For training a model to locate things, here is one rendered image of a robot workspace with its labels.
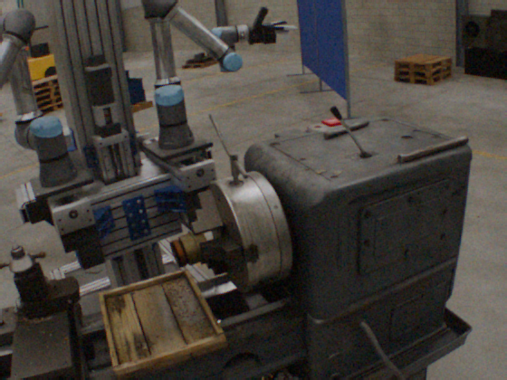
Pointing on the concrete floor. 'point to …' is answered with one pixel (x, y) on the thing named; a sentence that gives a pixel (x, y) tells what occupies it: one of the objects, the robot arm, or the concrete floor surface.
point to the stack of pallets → (48, 94)
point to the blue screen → (325, 45)
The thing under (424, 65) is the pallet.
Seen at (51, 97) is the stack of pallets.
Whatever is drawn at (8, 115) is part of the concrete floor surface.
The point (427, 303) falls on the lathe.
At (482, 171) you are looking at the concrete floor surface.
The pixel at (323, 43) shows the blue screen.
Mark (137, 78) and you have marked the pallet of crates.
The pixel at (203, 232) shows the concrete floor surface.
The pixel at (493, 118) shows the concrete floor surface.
